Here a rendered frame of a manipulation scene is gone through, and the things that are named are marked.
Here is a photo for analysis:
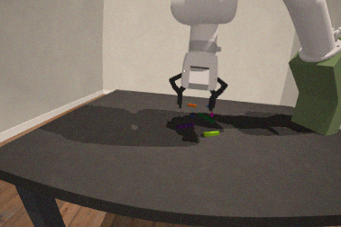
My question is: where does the purple rod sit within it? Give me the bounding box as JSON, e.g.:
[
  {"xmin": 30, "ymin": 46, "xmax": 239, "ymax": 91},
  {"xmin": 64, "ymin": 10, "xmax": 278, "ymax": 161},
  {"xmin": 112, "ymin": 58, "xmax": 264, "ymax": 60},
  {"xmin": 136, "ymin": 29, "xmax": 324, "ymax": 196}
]
[{"xmin": 177, "ymin": 123, "xmax": 194, "ymax": 129}]

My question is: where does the lime green rod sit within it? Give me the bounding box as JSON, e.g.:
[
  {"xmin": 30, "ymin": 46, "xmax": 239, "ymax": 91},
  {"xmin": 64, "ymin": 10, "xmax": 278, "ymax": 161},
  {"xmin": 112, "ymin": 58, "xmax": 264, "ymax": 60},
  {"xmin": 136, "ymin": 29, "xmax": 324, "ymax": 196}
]
[{"xmin": 203, "ymin": 131, "xmax": 219, "ymax": 137}]

